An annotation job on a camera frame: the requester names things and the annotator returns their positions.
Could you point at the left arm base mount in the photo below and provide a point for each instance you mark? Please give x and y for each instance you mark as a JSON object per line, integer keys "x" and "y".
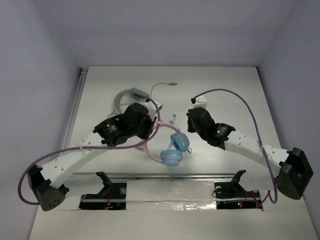
{"x": 112, "y": 196}

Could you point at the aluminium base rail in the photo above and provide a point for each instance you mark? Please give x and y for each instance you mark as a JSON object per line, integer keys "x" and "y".
{"x": 169, "y": 175}

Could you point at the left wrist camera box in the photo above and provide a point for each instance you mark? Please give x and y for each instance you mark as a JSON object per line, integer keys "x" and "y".
{"x": 151, "y": 105}

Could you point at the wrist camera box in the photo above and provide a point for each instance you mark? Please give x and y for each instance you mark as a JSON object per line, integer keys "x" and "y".
{"x": 199, "y": 102}
{"x": 151, "y": 105}

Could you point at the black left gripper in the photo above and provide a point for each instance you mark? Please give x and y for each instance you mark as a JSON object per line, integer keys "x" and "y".
{"x": 146, "y": 127}

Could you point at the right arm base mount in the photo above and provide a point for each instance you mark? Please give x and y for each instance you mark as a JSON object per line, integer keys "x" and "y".
{"x": 230, "y": 195}

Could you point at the pink blue cat-ear headphones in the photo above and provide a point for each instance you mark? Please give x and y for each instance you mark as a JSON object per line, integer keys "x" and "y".
{"x": 179, "y": 144}

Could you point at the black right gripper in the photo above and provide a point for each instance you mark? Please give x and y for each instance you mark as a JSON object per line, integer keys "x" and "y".
{"x": 191, "y": 129}

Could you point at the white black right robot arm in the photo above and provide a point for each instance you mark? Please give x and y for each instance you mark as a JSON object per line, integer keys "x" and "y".
{"x": 289, "y": 171}

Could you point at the grey white headphones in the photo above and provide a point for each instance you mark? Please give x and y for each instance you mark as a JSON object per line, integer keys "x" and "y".
{"x": 134, "y": 95}

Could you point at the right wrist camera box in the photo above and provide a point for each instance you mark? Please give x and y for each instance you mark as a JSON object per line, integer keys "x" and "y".
{"x": 199, "y": 102}

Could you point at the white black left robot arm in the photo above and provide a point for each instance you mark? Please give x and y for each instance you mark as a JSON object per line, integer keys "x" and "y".
{"x": 47, "y": 176}

